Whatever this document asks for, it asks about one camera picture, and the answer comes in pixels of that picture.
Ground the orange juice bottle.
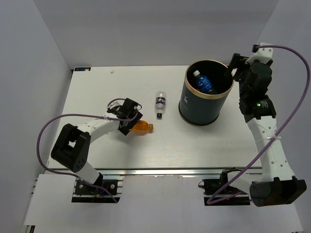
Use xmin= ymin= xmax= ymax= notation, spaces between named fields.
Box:
xmin=131 ymin=120 xmax=154 ymax=134

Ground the small clear bottle black cap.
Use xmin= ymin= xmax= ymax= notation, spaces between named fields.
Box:
xmin=155 ymin=91 xmax=167 ymax=119

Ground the clear bottle blue label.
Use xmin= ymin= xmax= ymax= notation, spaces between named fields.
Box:
xmin=193 ymin=70 xmax=218 ymax=95

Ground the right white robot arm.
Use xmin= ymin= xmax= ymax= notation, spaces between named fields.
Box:
xmin=219 ymin=53 xmax=307 ymax=207

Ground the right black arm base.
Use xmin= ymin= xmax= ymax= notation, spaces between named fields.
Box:
xmin=198 ymin=178 xmax=251 ymax=206

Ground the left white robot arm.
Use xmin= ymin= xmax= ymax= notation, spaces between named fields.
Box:
xmin=51 ymin=98 xmax=142 ymax=194

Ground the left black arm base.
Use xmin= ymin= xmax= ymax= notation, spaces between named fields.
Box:
xmin=71 ymin=175 xmax=124 ymax=204

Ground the dark blue round bin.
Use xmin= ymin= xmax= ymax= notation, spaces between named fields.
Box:
xmin=178 ymin=60 xmax=234 ymax=126

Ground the black corner sticker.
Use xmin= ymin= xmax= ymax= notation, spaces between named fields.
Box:
xmin=73 ymin=67 xmax=91 ymax=72

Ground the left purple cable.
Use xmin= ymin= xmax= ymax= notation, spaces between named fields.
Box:
xmin=36 ymin=97 xmax=144 ymax=203

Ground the purple cable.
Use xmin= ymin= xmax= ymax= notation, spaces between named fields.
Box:
xmin=36 ymin=97 xmax=144 ymax=203
xmin=207 ymin=45 xmax=311 ymax=206

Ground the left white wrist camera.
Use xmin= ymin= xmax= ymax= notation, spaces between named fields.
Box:
xmin=106 ymin=99 xmax=121 ymax=111

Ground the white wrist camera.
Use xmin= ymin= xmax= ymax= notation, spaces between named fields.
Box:
xmin=106 ymin=99 xmax=121 ymax=111
xmin=245 ymin=43 xmax=273 ymax=65

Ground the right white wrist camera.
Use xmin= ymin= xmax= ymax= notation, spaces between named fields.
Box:
xmin=245 ymin=43 xmax=273 ymax=65

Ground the aluminium front rail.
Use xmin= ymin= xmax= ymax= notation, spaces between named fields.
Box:
xmin=46 ymin=166 xmax=263 ymax=178

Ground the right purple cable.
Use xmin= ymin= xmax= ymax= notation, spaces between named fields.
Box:
xmin=207 ymin=45 xmax=311 ymax=206

